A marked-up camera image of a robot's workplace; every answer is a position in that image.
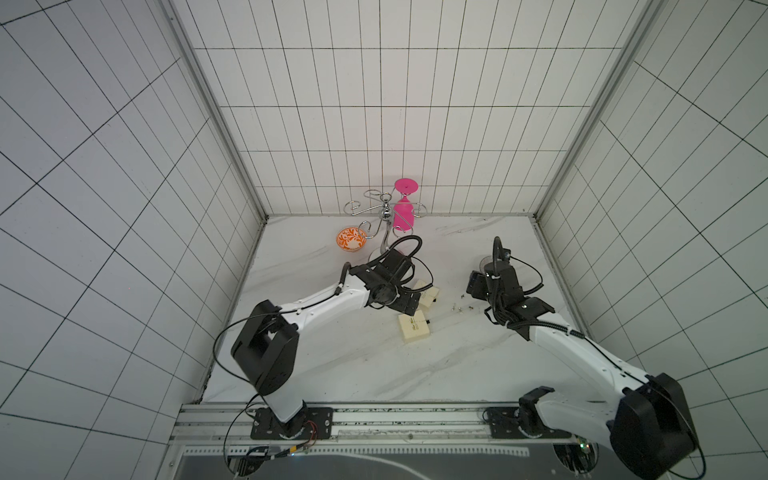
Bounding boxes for cream jewelry box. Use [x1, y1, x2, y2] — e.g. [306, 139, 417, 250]
[398, 310, 431, 343]
[413, 279, 440, 310]

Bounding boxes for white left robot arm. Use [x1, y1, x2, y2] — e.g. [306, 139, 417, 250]
[230, 248, 421, 439]

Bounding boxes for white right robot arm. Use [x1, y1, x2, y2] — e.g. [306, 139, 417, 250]
[467, 261, 700, 479]

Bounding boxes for chrome jewelry stand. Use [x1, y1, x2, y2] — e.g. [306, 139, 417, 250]
[342, 189, 428, 254]

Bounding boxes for purple striped glass bowl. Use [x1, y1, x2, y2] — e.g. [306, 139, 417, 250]
[479, 256, 496, 277]

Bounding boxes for orange patterned small bowl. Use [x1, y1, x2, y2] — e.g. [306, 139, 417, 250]
[336, 227, 367, 252]

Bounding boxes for pink goblet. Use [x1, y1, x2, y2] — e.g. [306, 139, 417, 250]
[393, 178, 419, 233]

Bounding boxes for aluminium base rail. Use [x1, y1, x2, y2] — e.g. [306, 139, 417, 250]
[171, 402, 580, 449]

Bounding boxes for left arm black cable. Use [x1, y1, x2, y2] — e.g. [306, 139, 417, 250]
[212, 311, 265, 385]

